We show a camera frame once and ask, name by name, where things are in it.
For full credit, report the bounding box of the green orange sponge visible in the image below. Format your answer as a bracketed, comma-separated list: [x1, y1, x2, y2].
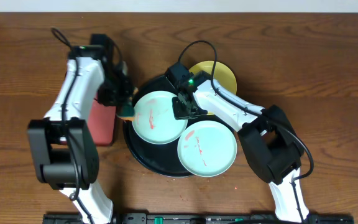
[116, 104, 135, 121]

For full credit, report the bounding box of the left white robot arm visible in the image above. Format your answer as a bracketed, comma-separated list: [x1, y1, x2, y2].
[27, 44, 135, 223]

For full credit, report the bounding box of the light green plate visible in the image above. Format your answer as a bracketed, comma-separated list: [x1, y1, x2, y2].
[177, 120, 237, 177]
[132, 91, 188, 144]

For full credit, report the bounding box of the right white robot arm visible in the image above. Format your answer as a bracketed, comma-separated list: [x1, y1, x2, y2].
[165, 71, 314, 223]

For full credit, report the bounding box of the rectangular red black tray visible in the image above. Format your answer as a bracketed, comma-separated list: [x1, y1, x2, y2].
[87, 98, 116, 146]

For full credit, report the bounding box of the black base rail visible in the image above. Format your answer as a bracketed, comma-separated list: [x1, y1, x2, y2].
[42, 212, 356, 224]

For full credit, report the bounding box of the yellow plate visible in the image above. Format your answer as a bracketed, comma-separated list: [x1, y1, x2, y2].
[189, 60, 237, 94]

